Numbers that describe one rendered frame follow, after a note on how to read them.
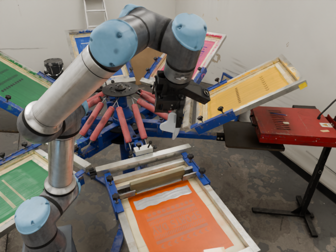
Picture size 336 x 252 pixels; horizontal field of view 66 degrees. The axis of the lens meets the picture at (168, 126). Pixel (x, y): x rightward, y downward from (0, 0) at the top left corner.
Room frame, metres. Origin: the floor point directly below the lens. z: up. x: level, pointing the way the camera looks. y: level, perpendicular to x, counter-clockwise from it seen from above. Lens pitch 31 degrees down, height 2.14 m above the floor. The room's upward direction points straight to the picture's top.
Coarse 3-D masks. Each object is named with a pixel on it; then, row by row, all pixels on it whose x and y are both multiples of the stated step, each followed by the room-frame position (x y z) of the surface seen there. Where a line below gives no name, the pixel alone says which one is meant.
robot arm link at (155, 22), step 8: (128, 8) 0.61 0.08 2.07; (136, 8) 0.61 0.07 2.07; (144, 8) 0.62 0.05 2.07; (120, 16) 0.60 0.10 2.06; (144, 16) 0.56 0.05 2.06; (152, 16) 0.59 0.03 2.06; (160, 16) 0.60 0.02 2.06; (152, 24) 0.56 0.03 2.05; (160, 24) 0.58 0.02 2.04; (152, 32) 0.55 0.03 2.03; (160, 32) 0.57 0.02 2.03; (152, 40) 0.56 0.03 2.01; (160, 40) 0.57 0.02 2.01; (152, 48) 0.59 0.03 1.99
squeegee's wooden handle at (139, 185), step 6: (180, 168) 1.25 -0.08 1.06; (156, 174) 1.20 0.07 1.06; (162, 174) 1.20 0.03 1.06; (168, 174) 1.20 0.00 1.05; (174, 174) 1.22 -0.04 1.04; (180, 174) 1.24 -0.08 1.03; (138, 180) 1.15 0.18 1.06; (144, 180) 1.15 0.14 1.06; (150, 180) 1.16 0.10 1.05; (156, 180) 1.17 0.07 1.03; (162, 180) 1.19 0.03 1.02; (168, 180) 1.20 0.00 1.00; (132, 186) 1.11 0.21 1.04; (138, 186) 1.13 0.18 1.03; (144, 186) 1.14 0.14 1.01; (150, 186) 1.16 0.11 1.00
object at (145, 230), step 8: (144, 192) 1.15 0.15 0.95; (152, 192) 1.15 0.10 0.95; (160, 192) 1.15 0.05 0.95; (128, 200) 1.09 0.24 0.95; (136, 200) 1.09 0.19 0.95; (144, 208) 1.02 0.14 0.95; (152, 208) 1.02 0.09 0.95; (160, 208) 1.02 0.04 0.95; (136, 216) 0.97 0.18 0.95; (144, 216) 0.97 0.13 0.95; (144, 224) 0.91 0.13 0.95; (144, 232) 0.87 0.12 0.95; (144, 240) 0.82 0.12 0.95; (152, 240) 0.82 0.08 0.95; (152, 248) 0.77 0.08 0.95; (168, 248) 0.77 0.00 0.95; (176, 248) 0.77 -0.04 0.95; (184, 248) 0.77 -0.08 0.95
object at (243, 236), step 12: (144, 168) 1.34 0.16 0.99; (156, 168) 1.34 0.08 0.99; (168, 168) 1.37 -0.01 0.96; (120, 180) 1.24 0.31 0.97; (216, 204) 1.03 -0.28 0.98; (120, 216) 0.94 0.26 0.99; (228, 216) 0.94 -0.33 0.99; (240, 228) 0.86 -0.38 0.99; (132, 240) 0.79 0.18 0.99; (252, 240) 0.79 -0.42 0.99
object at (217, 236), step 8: (168, 184) 1.22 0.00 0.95; (176, 184) 1.22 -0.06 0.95; (184, 184) 1.22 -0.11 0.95; (192, 192) 1.15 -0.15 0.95; (168, 200) 1.09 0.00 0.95; (176, 200) 1.09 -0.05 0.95; (184, 200) 1.09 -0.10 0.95; (192, 200) 1.09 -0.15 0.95; (200, 200) 1.09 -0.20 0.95; (200, 208) 1.02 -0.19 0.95; (208, 216) 0.97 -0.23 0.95; (208, 224) 0.91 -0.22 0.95; (216, 224) 0.91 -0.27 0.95; (208, 232) 0.87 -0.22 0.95; (216, 232) 0.87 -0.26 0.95; (224, 232) 0.87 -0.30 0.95; (192, 240) 0.82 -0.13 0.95; (200, 240) 0.82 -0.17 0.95; (208, 240) 0.82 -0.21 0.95; (216, 240) 0.82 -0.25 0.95; (224, 240) 0.82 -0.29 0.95; (192, 248) 0.77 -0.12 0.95; (200, 248) 0.77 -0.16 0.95; (208, 248) 0.77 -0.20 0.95; (224, 248) 0.77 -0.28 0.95
